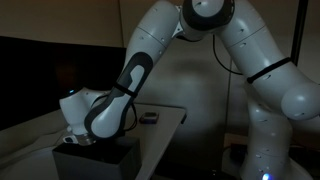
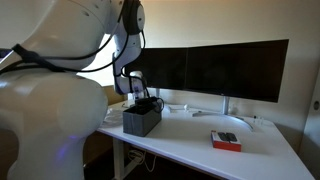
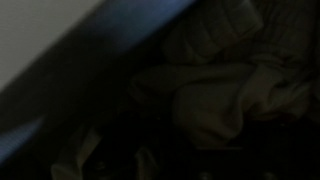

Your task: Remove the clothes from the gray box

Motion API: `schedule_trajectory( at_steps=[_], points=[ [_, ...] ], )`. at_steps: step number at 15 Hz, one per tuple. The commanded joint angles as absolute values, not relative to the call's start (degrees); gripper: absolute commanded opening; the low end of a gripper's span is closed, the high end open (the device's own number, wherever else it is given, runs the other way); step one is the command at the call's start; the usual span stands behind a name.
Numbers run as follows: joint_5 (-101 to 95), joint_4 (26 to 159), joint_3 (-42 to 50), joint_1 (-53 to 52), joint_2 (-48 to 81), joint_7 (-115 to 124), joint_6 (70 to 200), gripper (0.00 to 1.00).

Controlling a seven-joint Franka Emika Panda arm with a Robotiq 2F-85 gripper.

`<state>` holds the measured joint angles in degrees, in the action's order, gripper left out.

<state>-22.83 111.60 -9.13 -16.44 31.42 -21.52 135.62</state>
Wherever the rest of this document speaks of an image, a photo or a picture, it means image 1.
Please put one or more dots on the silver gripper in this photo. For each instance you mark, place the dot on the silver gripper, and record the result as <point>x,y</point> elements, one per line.
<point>87,140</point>

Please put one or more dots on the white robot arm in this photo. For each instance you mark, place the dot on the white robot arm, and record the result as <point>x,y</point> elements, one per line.
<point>146,40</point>

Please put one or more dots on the gray fabric storage box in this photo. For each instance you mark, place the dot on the gray fabric storage box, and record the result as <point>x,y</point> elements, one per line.
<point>100,166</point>

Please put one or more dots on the game controller retail box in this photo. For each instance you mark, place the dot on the game controller retail box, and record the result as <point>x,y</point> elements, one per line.
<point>149,117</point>

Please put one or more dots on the black partition panel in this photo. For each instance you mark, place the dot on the black partition panel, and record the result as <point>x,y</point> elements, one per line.
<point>33,73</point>

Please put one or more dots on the black vertical pole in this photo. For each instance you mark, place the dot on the black vertical pole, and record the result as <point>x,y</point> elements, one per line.
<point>300,26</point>

